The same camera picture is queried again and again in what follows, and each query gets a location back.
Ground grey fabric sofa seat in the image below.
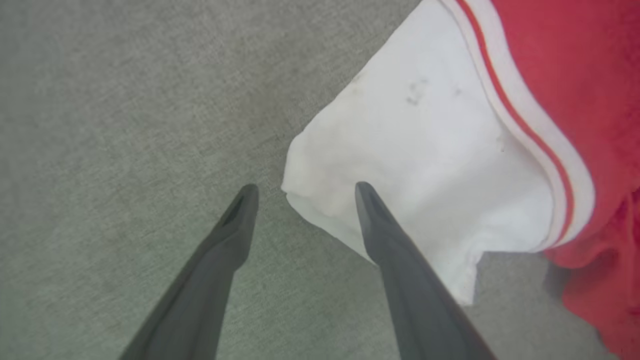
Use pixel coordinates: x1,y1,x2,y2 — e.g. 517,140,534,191
0,0,621,360

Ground red and white jersey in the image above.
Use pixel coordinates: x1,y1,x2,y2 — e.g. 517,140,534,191
281,0,640,360

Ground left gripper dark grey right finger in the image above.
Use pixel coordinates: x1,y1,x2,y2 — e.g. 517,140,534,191
354,181,497,360

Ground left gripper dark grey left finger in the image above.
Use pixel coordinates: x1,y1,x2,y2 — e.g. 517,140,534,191
119,183,260,360

